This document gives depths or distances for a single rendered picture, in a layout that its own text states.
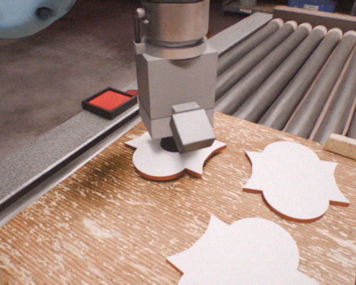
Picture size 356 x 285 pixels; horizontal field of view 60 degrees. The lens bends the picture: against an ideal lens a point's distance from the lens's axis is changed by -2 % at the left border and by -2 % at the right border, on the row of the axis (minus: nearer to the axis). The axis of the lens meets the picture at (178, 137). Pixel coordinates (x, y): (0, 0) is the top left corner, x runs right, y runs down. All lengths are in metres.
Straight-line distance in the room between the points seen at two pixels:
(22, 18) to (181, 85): 0.21
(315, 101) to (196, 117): 0.36
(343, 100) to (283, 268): 0.44
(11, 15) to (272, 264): 0.29
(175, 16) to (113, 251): 0.25
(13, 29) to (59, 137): 0.37
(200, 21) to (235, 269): 0.25
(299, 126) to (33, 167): 0.44
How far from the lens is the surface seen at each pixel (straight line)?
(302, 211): 0.39
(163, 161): 0.41
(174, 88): 0.36
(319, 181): 0.43
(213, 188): 0.40
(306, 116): 0.62
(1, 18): 0.20
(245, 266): 0.33
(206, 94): 0.38
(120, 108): 0.58
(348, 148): 0.50
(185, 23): 0.33
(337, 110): 0.66
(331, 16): 1.23
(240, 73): 0.77
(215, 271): 0.32
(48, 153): 0.53
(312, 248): 0.37
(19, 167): 0.52
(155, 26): 0.34
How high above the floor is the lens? 1.22
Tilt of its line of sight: 36 degrees down
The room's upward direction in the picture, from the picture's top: straight up
